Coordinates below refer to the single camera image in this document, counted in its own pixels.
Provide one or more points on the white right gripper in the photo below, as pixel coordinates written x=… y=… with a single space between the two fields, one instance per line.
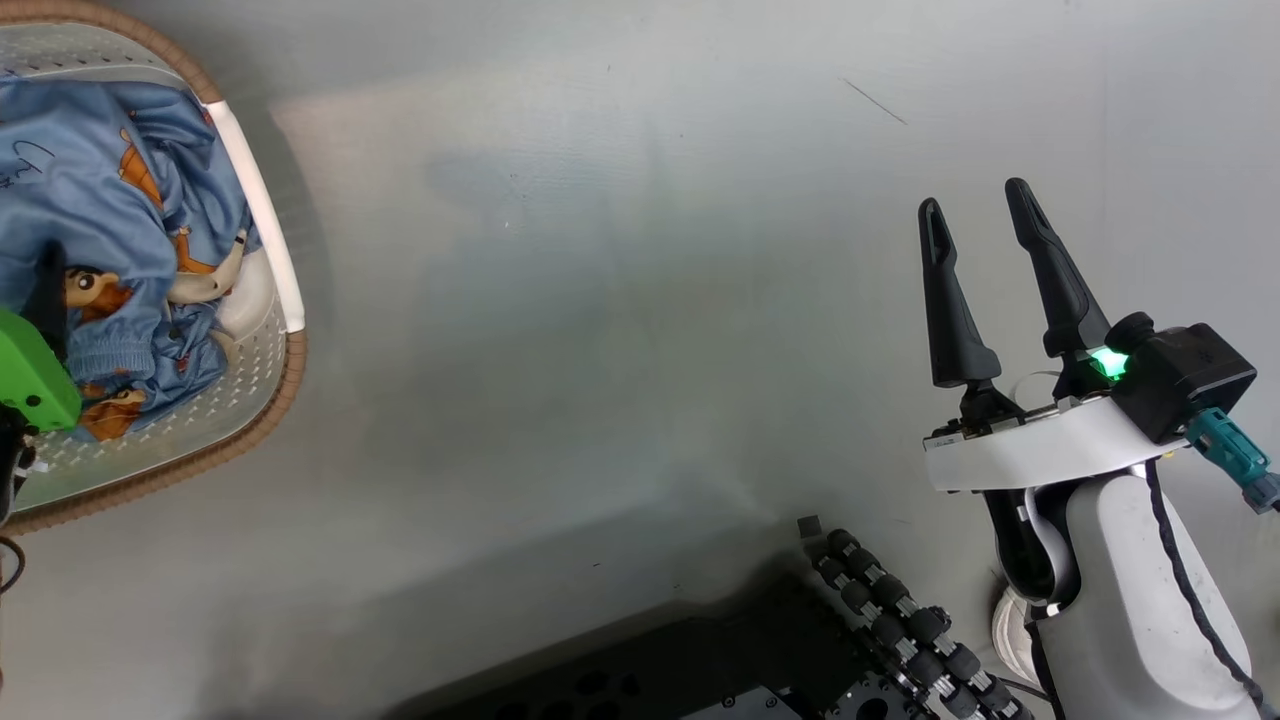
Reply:
x=1040 y=450

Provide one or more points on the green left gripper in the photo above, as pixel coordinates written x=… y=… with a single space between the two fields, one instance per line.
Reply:
x=35 y=385

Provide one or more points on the blue cartoon print garment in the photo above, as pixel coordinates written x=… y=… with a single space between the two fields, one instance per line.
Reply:
x=90 y=180

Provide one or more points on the beige garment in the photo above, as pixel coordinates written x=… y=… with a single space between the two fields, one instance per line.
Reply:
x=205 y=285

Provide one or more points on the black wheeled robot base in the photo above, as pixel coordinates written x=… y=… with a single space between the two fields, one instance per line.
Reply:
x=700 y=660

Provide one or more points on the white perforated laundry basket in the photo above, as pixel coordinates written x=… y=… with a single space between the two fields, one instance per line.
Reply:
x=260 y=210

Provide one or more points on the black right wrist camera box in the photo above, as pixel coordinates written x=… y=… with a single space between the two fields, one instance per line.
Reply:
x=1190 y=380

